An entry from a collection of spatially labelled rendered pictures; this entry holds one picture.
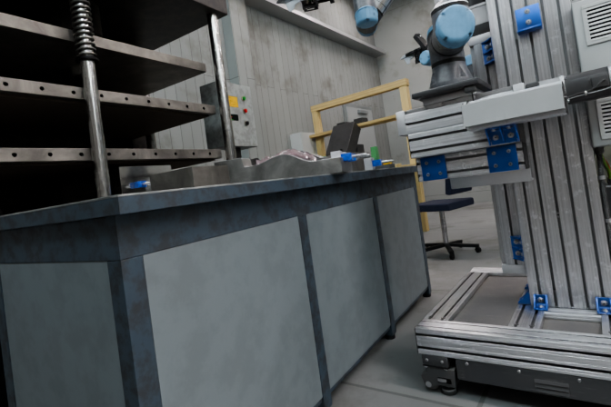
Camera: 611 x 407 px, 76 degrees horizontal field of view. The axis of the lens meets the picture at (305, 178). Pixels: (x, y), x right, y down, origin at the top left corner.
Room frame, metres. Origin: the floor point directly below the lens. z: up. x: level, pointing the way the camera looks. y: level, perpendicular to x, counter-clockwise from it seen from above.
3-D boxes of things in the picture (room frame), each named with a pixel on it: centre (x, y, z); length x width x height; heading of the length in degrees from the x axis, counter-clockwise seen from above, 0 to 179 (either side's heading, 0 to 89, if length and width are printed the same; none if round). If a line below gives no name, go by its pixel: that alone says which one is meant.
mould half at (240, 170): (1.61, 0.07, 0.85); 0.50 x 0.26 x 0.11; 75
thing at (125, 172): (1.93, 0.92, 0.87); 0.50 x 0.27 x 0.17; 58
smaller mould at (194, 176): (1.27, 0.37, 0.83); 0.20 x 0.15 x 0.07; 58
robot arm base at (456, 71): (1.41, -0.56, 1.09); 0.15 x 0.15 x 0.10
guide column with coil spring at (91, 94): (1.60, 0.82, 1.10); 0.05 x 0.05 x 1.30
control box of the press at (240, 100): (2.51, 0.43, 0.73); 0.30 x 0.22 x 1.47; 148
